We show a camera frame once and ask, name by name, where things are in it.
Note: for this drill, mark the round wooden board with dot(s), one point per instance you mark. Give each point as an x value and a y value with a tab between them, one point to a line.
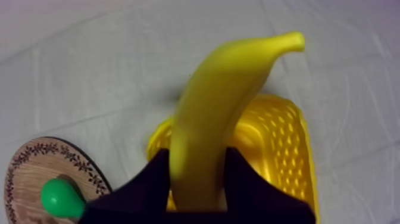
34	169

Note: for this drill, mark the green toy pear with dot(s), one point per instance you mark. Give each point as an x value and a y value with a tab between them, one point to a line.
61	198

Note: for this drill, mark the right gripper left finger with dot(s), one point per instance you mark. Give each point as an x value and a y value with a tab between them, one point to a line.
140	195

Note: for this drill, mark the yellow toy banana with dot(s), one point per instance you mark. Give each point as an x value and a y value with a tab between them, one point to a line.
212	125

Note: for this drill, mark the yellow plastic basket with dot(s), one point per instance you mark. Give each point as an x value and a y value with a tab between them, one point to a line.
281	147

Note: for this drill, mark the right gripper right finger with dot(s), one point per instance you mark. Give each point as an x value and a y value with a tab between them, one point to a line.
256	194

